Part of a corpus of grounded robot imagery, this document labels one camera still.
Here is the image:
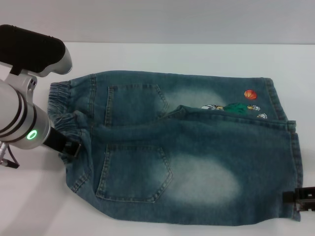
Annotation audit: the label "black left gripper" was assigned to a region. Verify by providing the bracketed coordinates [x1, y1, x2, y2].
[43, 128, 82, 159]

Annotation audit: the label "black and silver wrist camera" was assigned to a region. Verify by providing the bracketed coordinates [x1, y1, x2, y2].
[0, 24, 73, 78]

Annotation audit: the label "black cable with plug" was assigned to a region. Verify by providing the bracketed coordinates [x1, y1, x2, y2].
[2, 147, 20, 169]

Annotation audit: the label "blue denim shorts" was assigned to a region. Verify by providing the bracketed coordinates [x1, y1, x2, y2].
[46, 70, 304, 228]

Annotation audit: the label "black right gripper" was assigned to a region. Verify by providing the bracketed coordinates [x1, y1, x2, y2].
[282, 186, 315, 212]

